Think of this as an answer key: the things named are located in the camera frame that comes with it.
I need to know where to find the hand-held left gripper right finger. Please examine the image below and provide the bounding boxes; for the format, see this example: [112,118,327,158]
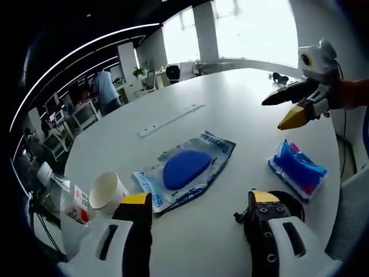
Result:
[243,189,344,277]

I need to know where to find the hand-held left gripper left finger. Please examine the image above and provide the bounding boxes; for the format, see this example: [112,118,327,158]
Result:
[57,192,153,277]

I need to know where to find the clear plastic water bottle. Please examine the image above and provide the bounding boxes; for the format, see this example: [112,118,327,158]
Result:
[37,160,97,256]

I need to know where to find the blue tissue pack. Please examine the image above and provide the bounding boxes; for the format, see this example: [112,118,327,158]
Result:
[267,138,329,203]

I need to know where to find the white paper cup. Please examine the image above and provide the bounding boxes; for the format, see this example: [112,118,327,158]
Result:
[89,171,131,216]

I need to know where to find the blue pad plastic package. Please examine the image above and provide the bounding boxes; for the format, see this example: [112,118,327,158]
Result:
[131,130,236,216]

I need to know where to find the black headphones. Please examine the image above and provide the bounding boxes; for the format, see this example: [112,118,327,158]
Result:
[272,72,290,85]

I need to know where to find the grey mesh office chair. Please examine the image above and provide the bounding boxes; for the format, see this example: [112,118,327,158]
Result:
[324,164,369,260]

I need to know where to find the white table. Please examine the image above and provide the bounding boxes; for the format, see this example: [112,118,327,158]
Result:
[57,68,344,277]

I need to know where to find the black backpack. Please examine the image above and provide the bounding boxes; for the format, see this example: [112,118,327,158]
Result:
[166,65,181,84]

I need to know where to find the curved ceiling light strip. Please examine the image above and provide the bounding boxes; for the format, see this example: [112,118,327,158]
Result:
[17,22,161,116]

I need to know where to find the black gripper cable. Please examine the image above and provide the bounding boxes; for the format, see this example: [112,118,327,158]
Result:
[334,57,351,181]

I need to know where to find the white table cable cover strip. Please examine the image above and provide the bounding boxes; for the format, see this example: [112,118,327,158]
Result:
[137,103,206,139]

